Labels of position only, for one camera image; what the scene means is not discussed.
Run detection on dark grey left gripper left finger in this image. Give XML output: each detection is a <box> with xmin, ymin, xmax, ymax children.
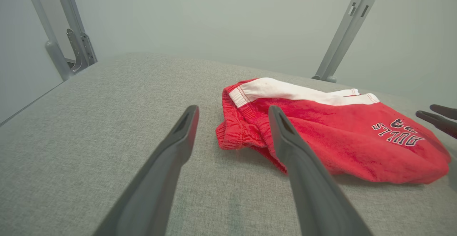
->
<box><xmin>94</xmin><ymin>105</ymin><xmax>199</xmax><ymax>236</ymax></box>

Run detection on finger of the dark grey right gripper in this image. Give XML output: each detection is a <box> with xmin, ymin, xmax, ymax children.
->
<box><xmin>430</xmin><ymin>104</ymin><xmax>457</xmax><ymax>120</ymax></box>
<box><xmin>415</xmin><ymin>110</ymin><xmax>457</xmax><ymax>138</ymax></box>

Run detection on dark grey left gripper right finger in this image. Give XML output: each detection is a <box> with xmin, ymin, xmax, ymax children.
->
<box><xmin>268</xmin><ymin>105</ymin><xmax>373</xmax><ymax>236</ymax></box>

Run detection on red white Bulls shorts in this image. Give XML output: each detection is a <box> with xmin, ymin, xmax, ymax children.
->
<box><xmin>215</xmin><ymin>77</ymin><xmax>451</xmax><ymax>185</ymax></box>

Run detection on grey fabric sofa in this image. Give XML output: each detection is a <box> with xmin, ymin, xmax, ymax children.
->
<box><xmin>0</xmin><ymin>52</ymin><xmax>457</xmax><ymax>236</ymax></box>

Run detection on grey slotted metal frame post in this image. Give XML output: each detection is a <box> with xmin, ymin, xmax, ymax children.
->
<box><xmin>312</xmin><ymin>0</ymin><xmax>387</xmax><ymax>83</ymax></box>

